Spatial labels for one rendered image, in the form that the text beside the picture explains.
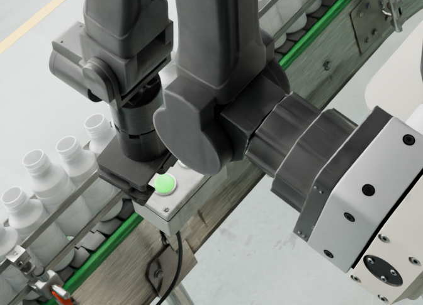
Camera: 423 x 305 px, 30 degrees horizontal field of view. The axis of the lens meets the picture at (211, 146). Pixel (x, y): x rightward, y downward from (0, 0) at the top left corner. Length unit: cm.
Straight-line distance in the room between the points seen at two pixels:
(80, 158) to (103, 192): 7
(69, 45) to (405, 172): 37
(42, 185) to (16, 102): 253
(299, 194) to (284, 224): 195
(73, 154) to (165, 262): 29
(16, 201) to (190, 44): 67
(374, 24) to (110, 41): 109
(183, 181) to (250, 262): 135
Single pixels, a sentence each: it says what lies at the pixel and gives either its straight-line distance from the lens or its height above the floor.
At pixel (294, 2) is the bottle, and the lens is 154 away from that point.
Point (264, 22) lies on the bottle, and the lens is 151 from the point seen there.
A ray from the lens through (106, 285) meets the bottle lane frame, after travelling 136.
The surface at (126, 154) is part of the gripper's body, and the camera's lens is 87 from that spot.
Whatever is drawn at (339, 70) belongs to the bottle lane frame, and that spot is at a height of 87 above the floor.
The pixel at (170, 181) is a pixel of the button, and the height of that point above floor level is 112.
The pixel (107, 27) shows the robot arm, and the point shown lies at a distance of 69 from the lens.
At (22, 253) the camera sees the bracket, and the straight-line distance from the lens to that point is 123.
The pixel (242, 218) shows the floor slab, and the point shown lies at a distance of 266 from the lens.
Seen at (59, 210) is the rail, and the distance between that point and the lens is 126.
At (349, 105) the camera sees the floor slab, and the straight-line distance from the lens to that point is 292.
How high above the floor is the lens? 189
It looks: 40 degrees down
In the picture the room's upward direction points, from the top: 25 degrees counter-clockwise
